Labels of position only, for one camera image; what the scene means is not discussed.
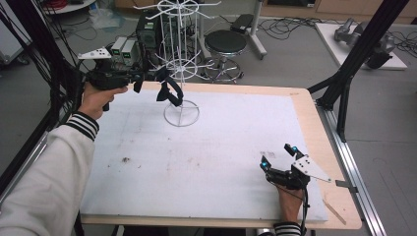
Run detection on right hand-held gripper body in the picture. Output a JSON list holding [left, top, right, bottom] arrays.
[[265, 153, 332, 191]]

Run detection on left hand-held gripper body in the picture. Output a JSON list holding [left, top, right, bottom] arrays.
[[77, 46, 136, 92]]

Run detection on white wire display rack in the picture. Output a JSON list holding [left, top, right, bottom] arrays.
[[132, 0, 222, 128]]

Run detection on person's right hand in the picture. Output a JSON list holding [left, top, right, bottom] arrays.
[[274, 184, 305, 224]]

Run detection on person's left hand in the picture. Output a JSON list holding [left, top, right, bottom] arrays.
[[77, 82, 130, 121]]

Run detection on grey power supply unit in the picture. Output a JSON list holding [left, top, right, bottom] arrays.
[[110, 35, 128, 64], [121, 38, 139, 67]]

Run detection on black computer tower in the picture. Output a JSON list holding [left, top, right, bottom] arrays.
[[135, 10, 180, 73]]

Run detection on white foam mat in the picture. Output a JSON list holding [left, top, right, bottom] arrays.
[[79, 88, 329, 222]]

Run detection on wooden stick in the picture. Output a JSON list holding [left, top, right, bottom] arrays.
[[322, 198, 348, 226]]

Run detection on clear plastic bag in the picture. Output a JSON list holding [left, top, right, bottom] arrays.
[[89, 7, 126, 30]]

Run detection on round white table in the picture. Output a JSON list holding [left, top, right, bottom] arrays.
[[41, 0, 98, 16]]

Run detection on black round stool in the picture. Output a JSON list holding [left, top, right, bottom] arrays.
[[204, 29, 246, 85]]

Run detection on grey equipment case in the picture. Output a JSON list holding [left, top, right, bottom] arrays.
[[0, 19, 31, 66]]

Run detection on black box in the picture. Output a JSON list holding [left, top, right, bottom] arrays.
[[229, 13, 256, 35]]

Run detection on white platform board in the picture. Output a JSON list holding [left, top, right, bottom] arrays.
[[314, 22, 409, 71]]

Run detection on grey robot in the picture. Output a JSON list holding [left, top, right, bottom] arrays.
[[332, 17, 396, 70]]

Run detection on person's dark trousers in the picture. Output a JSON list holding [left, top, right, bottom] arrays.
[[121, 225, 243, 236]]

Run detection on wooden cabinet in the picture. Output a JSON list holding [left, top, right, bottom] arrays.
[[261, 0, 417, 25]]

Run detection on right hand-held gripper cable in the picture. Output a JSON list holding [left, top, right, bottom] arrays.
[[299, 187, 312, 236]]

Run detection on hand-held gripper cable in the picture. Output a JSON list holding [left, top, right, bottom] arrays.
[[299, 187, 312, 236], [73, 62, 89, 236]]

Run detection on metal bracket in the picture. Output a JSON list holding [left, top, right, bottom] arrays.
[[334, 179, 359, 195]]

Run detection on aluminium rail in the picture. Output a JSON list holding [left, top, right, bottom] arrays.
[[315, 103, 388, 236], [0, 128, 59, 206]]

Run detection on black metal frame post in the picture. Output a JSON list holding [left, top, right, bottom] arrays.
[[307, 0, 411, 143], [0, 0, 95, 132]]

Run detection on black floor cables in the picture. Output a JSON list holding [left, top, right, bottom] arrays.
[[258, 16, 329, 42]]

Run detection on left hand-held gripper cable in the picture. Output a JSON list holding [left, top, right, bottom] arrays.
[[73, 62, 89, 236]]

